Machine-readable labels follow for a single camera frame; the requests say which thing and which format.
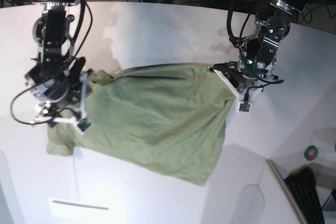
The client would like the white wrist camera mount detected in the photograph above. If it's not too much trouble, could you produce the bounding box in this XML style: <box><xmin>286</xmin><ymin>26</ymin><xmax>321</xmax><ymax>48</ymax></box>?
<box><xmin>208</xmin><ymin>67</ymin><xmax>263</xmax><ymax>113</ymax></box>
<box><xmin>29</xmin><ymin>69</ymin><xmax>94</xmax><ymax>136</ymax></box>

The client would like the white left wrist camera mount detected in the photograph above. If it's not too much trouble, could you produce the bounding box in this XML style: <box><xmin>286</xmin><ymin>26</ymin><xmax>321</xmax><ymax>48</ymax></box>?
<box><xmin>208</xmin><ymin>67</ymin><xmax>263</xmax><ymax>113</ymax></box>

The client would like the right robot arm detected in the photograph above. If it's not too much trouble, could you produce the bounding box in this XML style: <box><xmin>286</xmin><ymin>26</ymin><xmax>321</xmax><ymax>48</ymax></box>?
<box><xmin>25</xmin><ymin>0</ymin><xmax>86</xmax><ymax>110</ymax></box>

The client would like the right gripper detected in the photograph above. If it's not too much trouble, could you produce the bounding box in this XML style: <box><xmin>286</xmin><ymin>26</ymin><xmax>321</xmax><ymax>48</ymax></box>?
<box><xmin>25</xmin><ymin>57</ymin><xmax>86</xmax><ymax>110</ymax></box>

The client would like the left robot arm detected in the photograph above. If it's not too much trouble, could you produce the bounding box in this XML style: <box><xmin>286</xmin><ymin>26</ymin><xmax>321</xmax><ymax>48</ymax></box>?
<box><xmin>213</xmin><ymin>0</ymin><xmax>307</xmax><ymax>93</ymax></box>

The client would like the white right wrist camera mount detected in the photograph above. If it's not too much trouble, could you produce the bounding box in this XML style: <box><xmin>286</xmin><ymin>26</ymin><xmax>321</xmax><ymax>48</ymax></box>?
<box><xmin>29</xmin><ymin>69</ymin><xmax>94</xmax><ymax>136</ymax></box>

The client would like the black keyboard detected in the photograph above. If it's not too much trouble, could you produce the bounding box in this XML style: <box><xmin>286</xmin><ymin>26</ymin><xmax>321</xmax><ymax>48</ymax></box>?
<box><xmin>285</xmin><ymin>167</ymin><xmax>325</xmax><ymax>223</ymax></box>

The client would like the green t-shirt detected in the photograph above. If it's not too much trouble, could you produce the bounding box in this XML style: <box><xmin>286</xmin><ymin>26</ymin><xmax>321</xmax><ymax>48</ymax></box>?
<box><xmin>47</xmin><ymin>64</ymin><xmax>235</xmax><ymax>186</ymax></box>

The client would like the green tape roll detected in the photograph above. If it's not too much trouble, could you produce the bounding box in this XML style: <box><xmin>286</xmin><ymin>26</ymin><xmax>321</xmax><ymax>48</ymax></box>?
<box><xmin>304</xmin><ymin>145</ymin><xmax>318</xmax><ymax>161</ymax></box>

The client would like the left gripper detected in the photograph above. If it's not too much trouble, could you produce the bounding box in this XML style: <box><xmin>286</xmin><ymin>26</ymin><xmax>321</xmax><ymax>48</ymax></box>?
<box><xmin>214</xmin><ymin>60</ymin><xmax>278</xmax><ymax>92</ymax></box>

